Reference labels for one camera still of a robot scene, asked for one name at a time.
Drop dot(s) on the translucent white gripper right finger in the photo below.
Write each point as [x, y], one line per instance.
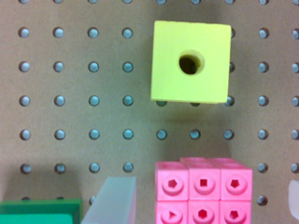
[293, 198]

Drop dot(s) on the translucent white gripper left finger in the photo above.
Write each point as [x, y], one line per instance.
[115, 203]

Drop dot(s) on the green block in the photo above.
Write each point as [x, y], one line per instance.
[59, 211]

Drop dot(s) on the pink snap cube block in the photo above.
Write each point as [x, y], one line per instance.
[203, 191]

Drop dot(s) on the yellow wooden cube with hole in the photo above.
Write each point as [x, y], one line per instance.
[190, 62]

